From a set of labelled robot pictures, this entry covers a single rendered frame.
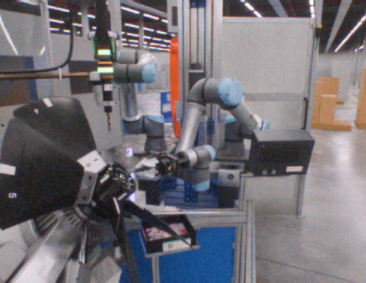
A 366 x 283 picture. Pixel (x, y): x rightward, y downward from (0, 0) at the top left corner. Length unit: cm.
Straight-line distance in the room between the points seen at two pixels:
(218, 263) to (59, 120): 107
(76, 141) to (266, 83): 217
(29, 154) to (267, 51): 243
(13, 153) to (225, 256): 119
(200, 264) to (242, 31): 201
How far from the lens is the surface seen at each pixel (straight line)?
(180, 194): 179
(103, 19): 90
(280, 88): 286
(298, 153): 135
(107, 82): 89
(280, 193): 314
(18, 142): 66
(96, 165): 90
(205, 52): 181
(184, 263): 157
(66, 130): 93
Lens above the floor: 152
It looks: 14 degrees down
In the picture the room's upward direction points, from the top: 1 degrees counter-clockwise
